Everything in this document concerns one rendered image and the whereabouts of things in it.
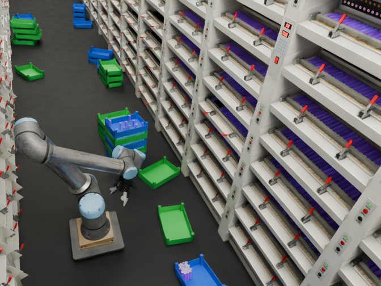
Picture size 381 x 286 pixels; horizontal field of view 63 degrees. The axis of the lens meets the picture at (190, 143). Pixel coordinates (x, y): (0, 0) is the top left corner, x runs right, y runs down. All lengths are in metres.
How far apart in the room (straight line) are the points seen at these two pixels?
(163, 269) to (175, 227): 0.34
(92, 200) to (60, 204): 0.57
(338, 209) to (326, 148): 0.26
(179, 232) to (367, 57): 1.67
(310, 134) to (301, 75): 0.27
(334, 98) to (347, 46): 0.20
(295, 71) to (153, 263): 1.47
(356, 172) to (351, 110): 0.24
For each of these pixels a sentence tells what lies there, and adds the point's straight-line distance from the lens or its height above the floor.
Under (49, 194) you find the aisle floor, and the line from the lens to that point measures 2.65.
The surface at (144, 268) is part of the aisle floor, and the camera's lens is 2.20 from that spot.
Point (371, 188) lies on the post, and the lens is 1.33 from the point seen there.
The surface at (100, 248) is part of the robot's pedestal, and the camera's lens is 2.21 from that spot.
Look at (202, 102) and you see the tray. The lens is 2.32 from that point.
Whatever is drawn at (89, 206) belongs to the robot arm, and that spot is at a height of 0.38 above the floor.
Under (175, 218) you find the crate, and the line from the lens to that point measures 2.44.
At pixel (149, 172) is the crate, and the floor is 0.00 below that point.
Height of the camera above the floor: 1.89
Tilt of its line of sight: 37 degrees down
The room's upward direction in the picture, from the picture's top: 10 degrees clockwise
